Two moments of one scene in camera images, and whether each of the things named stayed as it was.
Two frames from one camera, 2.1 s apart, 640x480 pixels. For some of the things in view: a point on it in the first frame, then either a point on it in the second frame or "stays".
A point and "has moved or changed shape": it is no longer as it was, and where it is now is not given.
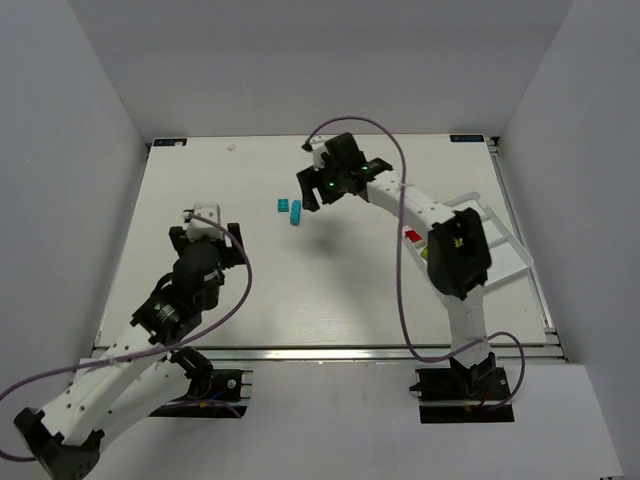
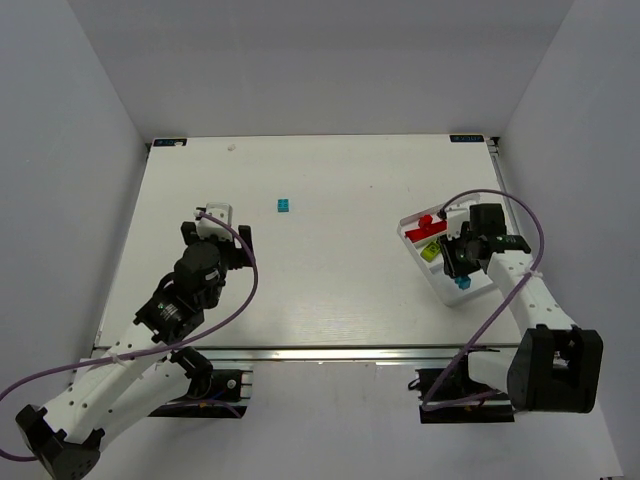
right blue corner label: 466,138 stays
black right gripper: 326,186 -> 451,257
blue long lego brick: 295,216 has moved or changed shape
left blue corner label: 170,142 stays
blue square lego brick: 283,205 stays
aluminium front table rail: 361,355 stays
